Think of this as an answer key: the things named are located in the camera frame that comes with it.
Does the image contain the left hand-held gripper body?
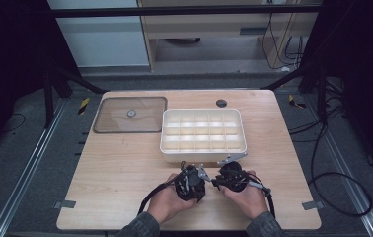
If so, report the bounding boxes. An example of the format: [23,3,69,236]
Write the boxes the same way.
[174,162,212,198]

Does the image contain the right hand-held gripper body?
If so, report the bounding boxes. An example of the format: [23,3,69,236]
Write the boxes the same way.
[216,152,252,194]

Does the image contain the white divided storage box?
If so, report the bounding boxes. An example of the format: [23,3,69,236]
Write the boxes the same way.
[159,108,249,164]

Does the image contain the person's right hand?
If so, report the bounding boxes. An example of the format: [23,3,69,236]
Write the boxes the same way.
[221,170,269,221]

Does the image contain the person's left hand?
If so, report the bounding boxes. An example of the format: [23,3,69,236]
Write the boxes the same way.
[146,173,198,225]

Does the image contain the transparent box lid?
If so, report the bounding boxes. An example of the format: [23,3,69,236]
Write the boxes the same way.
[92,96,169,134]

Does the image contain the yellow black striped tape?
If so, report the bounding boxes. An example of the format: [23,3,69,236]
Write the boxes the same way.
[77,97,91,116]
[287,94,308,110]

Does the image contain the black metal stand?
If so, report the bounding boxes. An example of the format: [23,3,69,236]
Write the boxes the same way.
[259,61,330,125]
[41,61,109,130]

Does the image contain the wooden cabinet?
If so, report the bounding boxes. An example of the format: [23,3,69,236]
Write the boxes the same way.
[136,0,321,72]

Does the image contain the white cabinet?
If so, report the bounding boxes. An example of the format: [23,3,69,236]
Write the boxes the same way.
[45,0,151,69]

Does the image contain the black horizontal bar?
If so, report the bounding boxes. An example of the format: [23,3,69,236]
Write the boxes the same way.
[47,4,325,19]

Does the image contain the dark curtain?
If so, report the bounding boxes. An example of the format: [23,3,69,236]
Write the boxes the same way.
[300,0,373,184]
[0,0,81,162]

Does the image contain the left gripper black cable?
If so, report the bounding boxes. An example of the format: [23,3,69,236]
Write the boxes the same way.
[136,161,187,217]

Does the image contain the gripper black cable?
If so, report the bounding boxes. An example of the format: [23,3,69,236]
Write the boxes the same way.
[246,177,276,220]
[136,161,187,217]

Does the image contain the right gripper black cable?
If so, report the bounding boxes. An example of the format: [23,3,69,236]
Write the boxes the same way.
[246,177,276,220]

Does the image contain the grey metal bracket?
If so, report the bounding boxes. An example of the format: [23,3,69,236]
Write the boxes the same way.
[301,199,326,211]
[52,199,77,210]

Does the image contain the aluminium floor rail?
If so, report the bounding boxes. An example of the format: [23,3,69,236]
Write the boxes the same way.
[0,98,68,237]
[306,95,373,237]

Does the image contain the hanging black cables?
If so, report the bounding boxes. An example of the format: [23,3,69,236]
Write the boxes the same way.
[261,12,305,71]

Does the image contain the looped black floor cable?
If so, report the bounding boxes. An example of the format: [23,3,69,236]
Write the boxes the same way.
[307,121,373,218]

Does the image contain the thin black floor cable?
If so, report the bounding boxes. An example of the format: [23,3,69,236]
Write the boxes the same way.
[0,112,27,134]

